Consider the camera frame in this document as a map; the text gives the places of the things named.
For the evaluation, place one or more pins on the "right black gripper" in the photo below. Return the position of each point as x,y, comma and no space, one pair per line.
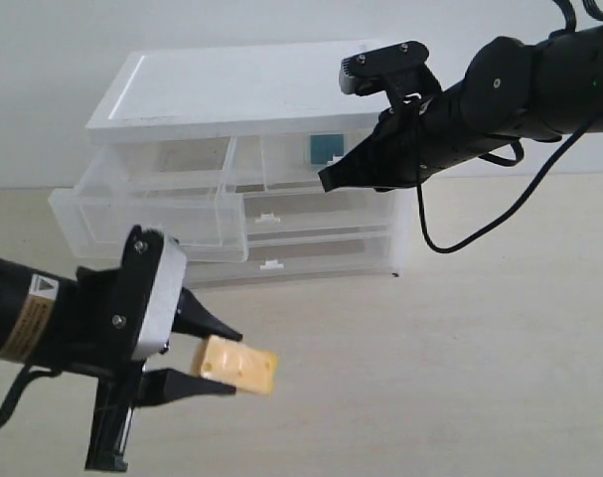
422,135

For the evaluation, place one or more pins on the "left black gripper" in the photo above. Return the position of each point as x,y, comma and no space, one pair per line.
89,349

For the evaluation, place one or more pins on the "white bottle teal label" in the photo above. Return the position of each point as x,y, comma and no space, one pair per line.
325,149

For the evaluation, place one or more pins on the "yellow cheese wedge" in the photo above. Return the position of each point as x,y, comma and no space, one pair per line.
235,364

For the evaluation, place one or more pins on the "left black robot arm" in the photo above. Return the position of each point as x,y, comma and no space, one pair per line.
36,313

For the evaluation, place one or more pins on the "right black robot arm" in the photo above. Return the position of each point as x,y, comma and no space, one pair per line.
510,92

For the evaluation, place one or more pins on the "white plastic drawer cabinet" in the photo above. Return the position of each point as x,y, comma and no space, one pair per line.
242,91

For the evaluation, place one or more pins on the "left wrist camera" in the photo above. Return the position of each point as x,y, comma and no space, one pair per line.
145,295

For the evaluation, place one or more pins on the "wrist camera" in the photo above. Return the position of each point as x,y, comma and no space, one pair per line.
398,70
145,295

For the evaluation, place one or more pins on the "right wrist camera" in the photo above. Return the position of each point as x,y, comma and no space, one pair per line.
398,70

